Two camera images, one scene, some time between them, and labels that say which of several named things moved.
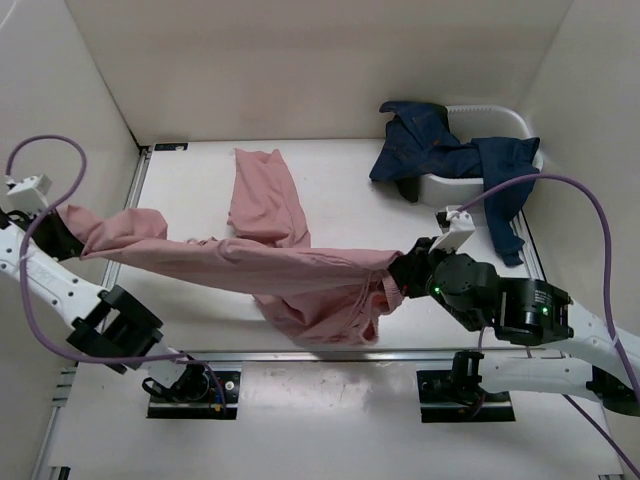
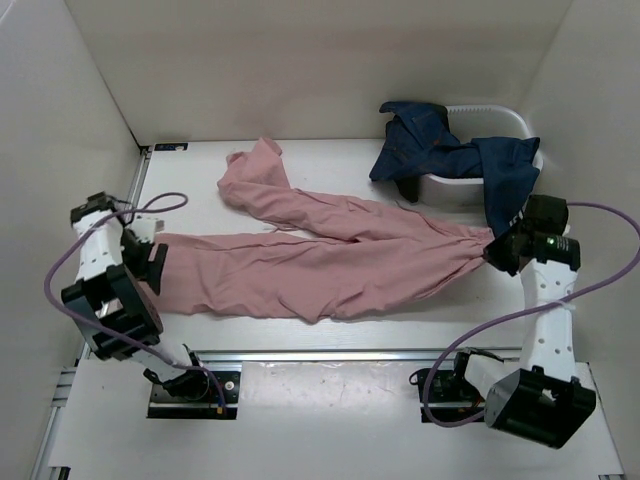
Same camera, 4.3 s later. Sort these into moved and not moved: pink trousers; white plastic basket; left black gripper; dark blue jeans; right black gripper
Moved: right black gripper; pink trousers; left black gripper
Not moved: dark blue jeans; white plastic basket
